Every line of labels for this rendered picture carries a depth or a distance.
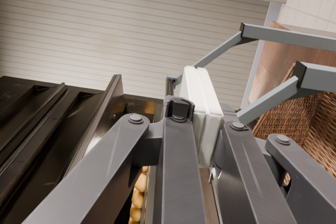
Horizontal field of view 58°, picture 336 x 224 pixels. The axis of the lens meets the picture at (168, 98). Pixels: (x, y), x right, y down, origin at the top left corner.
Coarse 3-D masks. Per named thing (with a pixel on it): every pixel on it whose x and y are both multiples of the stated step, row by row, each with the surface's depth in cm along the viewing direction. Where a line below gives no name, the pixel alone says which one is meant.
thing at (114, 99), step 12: (120, 84) 168; (108, 96) 140; (120, 96) 166; (108, 108) 135; (120, 108) 164; (96, 120) 118; (108, 120) 134; (96, 132) 113; (84, 144) 101; (72, 168) 89
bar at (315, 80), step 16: (240, 32) 101; (256, 32) 100; (272, 32) 100; (288, 32) 100; (224, 48) 103; (320, 48) 102; (192, 64) 107; (304, 64) 56; (176, 80) 107; (288, 80) 58; (304, 80) 55; (320, 80) 55; (272, 96) 58; (288, 96) 58; (304, 96) 59; (240, 112) 60; (256, 112) 59
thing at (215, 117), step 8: (200, 72) 19; (200, 80) 18; (208, 80) 18; (208, 88) 16; (208, 96) 15; (208, 104) 14; (216, 104) 14; (208, 112) 14; (216, 112) 14; (208, 120) 14; (216, 120) 14; (208, 128) 14; (216, 128) 14; (208, 136) 14; (216, 136) 14; (200, 144) 14; (208, 144) 14; (200, 152) 14; (208, 152) 14; (200, 160) 14; (208, 160) 14
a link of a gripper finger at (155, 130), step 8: (168, 96) 17; (176, 96) 17; (160, 120) 16; (152, 128) 13; (160, 128) 13; (152, 136) 12; (160, 136) 12; (144, 144) 12; (152, 144) 12; (160, 144) 13; (136, 152) 12; (144, 152) 12; (152, 152) 13; (136, 160) 12; (144, 160) 13; (152, 160) 13
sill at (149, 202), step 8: (160, 104) 178; (160, 112) 168; (152, 168) 119; (152, 176) 115; (152, 184) 111; (152, 192) 107; (152, 200) 103; (152, 208) 100; (144, 216) 98; (152, 216) 96
